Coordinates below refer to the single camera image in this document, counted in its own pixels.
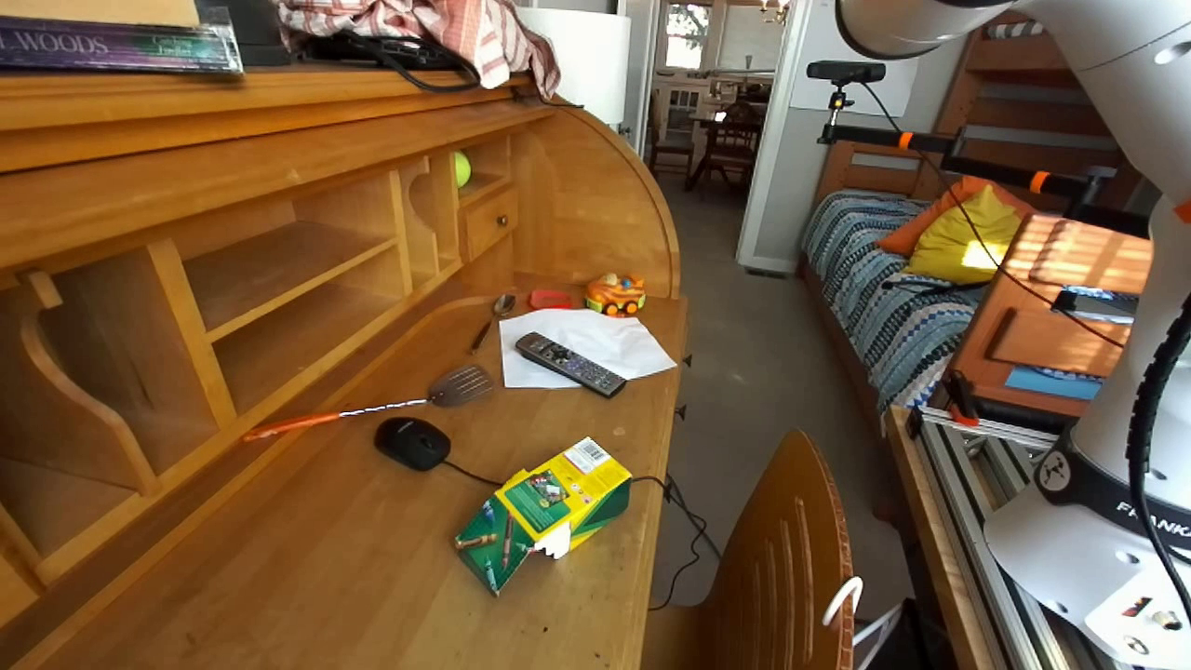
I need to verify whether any metal spoon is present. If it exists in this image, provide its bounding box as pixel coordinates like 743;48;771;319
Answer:
465;290;517;355

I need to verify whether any white paper sheet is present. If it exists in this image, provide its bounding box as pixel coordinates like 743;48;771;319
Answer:
495;305;679;396

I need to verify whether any small wooden drawer with knob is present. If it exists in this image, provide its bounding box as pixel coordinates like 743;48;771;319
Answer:
457;182;524;266

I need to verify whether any brown wooden side table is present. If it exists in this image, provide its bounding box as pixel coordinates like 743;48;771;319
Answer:
945;210;1158;433

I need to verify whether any brown wooden bookshelf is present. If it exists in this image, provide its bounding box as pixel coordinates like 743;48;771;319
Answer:
932;24;1145;215

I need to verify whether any grey remote control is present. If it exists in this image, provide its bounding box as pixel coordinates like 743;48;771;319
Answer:
513;329;630;402

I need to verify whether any wooden roll-top desk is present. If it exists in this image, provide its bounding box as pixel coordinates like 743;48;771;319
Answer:
0;61;691;670

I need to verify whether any book lying flat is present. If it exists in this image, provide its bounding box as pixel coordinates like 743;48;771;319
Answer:
0;14;248;82

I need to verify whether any orange toy car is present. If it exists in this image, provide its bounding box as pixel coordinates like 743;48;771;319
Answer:
583;269;652;319

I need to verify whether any black camera on stand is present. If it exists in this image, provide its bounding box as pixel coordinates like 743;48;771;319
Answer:
805;57;892;127

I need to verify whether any thin black shelf cable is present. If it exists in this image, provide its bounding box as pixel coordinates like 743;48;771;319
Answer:
294;30;492;97

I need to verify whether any wooden chair back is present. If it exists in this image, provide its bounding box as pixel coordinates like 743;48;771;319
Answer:
642;424;868;670

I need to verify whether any red striped cloth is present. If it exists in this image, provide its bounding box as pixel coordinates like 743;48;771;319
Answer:
272;0;564;103

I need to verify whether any orange pillow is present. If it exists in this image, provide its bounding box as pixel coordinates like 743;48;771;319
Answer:
873;170;1038;259

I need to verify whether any striped bed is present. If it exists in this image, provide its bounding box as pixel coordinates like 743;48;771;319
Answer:
797;182;1034;412

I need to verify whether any yellow green cardboard box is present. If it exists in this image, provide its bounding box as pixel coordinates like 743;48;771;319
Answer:
449;434;635;599

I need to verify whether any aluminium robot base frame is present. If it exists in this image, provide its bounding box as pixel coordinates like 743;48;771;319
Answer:
884;402;1120;670

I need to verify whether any yellow pillow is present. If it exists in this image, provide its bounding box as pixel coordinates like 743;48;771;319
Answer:
904;182;1032;290

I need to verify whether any black mouse cable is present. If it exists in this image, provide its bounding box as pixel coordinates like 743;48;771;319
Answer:
440;458;725;613

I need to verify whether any black computer mouse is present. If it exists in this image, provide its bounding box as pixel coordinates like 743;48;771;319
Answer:
370;412;455;475

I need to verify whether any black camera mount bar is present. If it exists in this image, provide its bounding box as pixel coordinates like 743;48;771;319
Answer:
813;118;1125;215

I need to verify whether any red tape ring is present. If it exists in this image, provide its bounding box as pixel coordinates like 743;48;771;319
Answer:
517;287;583;314

